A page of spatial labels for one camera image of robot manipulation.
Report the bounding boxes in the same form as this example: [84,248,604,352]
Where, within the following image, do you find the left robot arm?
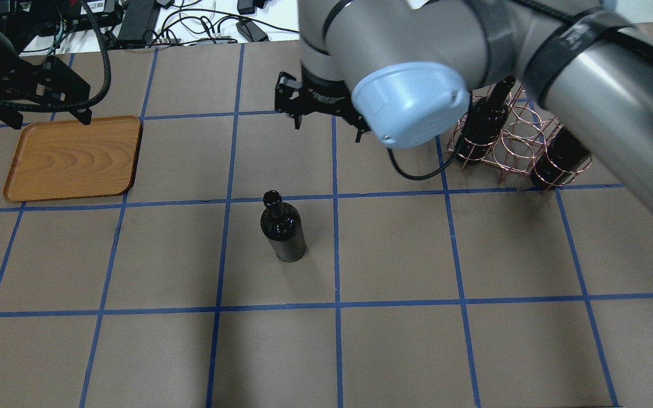
[0,32,93,129]

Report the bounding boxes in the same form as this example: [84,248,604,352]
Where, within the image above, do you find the copper wire bottle basket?
[447,80,593,192]

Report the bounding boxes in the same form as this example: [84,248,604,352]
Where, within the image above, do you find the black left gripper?
[0,55,91,126]

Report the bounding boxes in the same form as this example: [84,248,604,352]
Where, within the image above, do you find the black braided cable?
[0,0,113,111]

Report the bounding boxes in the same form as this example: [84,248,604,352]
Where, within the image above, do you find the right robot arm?
[274,1,653,212]

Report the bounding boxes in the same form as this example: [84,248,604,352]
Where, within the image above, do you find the dark wine bottle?
[456,76,516,165]
[260,189,307,262]
[529,126,591,191]

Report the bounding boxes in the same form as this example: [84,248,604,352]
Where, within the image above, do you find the wooden tray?
[3,116,142,202]

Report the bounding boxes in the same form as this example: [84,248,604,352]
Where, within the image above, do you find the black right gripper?
[274,71,371,142]

